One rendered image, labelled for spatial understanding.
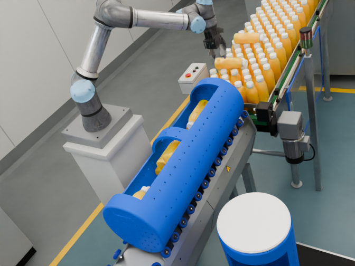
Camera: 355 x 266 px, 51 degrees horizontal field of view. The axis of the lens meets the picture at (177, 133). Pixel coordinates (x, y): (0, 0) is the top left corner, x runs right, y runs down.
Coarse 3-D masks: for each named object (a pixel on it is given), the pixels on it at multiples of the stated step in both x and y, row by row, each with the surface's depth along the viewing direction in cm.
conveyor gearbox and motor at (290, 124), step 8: (288, 112) 212; (296, 112) 210; (280, 120) 209; (288, 120) 207; (296, 120) 205; (280, 128) 210; (288, 128) 207; (296, 128) 205; (280, 136) 214; (288, 136) 211; (296, 136) 208; (304, 136) 216; (288, 144) 216; (296, 144) 215; (304, 144) 213; (288, 152) 220; (296, 152) 218; (288, 160) 224; (296, 160) 222; (304, 160) 235
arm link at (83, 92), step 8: (80, 80) 185; (88, 80) 183; (72, 88) 181; (80, 88) 180; (88, 88) 179; (72, 96) 180; (80, 96) 178; (88, 96) 179; (96, 96) 184; (80, 104) 181; (88, 104) 181; (96, 104) 184; (80, 112) 186; (88, 112) 184
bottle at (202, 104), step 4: (200, 100) 198; (204, 100) 196; (200, 104) 194; (204, 104) 194; (196, 108) 193; (200, 108) 192; (192, 112) 191; (196, 112) 190; (200, 112) 191; (192, 116) 189; (196, 116) 189; (192, 120) 188
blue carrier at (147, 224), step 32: (192, 96) 202; (224, 96) 183; (192, 128) 166; (224, 128) 177; (192, 160) 158; (128, 192) 165; (160, 192) 144; (192, 192) 157; (128, 224) 145; (160, 224) 139
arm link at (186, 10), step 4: (192, 4) 189; (196, 4) 187; (184, 8) 187; (188, 8) 186; (192, 8) 186; (196, 8) 187; (176, 12) 187; (180, 12) 186; (184, 12) 185; (188, 12) 183; (196, 12) 183
